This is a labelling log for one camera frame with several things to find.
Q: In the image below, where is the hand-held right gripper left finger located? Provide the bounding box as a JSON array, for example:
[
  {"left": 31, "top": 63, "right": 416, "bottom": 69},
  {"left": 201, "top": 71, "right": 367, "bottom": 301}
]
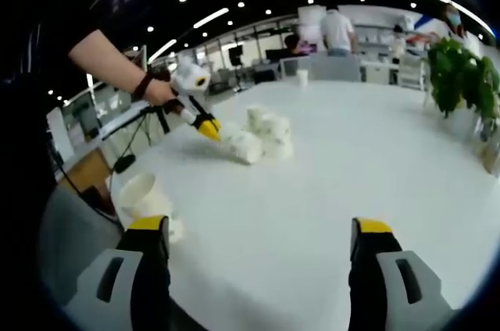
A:
[{"left": 64, "top": 214, "right": 173, "bottom": 331}]

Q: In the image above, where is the white office chair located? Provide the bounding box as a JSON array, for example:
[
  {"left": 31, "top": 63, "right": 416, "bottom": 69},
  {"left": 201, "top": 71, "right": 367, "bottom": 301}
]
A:
[{"left": 397, "top": 53, "right": 427, "bottom": 91}]

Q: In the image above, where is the small beige jar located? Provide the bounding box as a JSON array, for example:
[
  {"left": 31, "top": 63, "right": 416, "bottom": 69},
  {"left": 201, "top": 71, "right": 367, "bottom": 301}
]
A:
[{"left": 478, "top": 139, "right": 500, "bottom": 176}]

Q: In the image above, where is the cluster of paper cups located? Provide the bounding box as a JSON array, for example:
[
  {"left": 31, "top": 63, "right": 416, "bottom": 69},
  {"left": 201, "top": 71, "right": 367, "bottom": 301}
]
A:
[{"left": 245, "top": 105, "right": 295, "bottom": 162}]

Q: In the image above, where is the person's left hand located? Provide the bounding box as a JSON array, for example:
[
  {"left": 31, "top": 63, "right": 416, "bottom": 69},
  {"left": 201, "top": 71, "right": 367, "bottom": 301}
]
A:
[{"left": 145, "top": 79, "right": 179, "bottom": 109}]

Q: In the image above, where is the dark wrist band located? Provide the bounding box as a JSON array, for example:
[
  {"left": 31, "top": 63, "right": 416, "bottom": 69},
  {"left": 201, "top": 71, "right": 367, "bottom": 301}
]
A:
[{"left": 131, "top": 73, "right": 155, "bottom": 100}]

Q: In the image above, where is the white table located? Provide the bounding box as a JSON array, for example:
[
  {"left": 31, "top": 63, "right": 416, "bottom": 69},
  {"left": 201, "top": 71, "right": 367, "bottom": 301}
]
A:
[{"left": 109, "top": 80, "right": 500, "bottom": 331}]

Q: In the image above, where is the potted green plant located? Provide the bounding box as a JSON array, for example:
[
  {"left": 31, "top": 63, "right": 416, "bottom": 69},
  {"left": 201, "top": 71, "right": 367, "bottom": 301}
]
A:
[{"left": 423, "top": 37, "right": 500, "bottom": 137}]

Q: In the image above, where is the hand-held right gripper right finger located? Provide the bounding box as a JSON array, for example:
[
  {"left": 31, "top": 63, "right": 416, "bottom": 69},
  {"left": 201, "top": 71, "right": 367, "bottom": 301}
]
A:
[{"left": 348, "top": 216, "right": 456, "bottom": 331}]

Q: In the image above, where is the black screen on stand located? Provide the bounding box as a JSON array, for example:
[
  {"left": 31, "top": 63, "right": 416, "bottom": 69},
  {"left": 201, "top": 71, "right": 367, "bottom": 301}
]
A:
[{"left": 228, "top": 44, "right": 245, "bottom": 67}]

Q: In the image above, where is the open laptop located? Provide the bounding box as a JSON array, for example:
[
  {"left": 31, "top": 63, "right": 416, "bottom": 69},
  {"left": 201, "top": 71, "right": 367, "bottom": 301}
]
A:
[{"left": 64, "top": 91, "right": 103, "bottom": 141}]

